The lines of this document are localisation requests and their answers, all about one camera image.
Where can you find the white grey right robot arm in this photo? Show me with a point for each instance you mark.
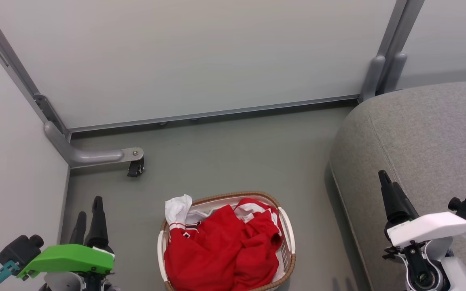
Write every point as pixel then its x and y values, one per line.
pixel 455 270

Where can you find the aluminium partition bottom rail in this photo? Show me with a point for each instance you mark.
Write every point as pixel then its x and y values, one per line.
pixel 217 112

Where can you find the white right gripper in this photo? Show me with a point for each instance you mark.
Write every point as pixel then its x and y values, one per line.
pixel 431 226

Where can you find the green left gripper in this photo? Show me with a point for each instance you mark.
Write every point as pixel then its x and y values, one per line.
pixel 71 256

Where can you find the grey fabric sofa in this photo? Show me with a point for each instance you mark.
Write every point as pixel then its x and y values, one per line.
pixel 419 133

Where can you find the woven rim white laundry basket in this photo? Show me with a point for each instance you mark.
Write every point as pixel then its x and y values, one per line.
pixel 286 258

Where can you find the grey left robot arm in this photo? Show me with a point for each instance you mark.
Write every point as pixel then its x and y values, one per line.
pixel 59 283

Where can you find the red and white jersey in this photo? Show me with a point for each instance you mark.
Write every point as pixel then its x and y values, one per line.
pixel 221 246

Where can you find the grey partition foot tube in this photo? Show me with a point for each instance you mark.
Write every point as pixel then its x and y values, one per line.
pixel 91 155

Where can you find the teal left camera connector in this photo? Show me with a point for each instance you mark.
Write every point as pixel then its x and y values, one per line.
pixel 0 275

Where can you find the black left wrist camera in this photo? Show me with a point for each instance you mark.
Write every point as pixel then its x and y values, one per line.
pixel 18 250

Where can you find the grey partition post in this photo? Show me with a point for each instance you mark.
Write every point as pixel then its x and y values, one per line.
pixel 10 56
pixel 378 64
pixel 399 60

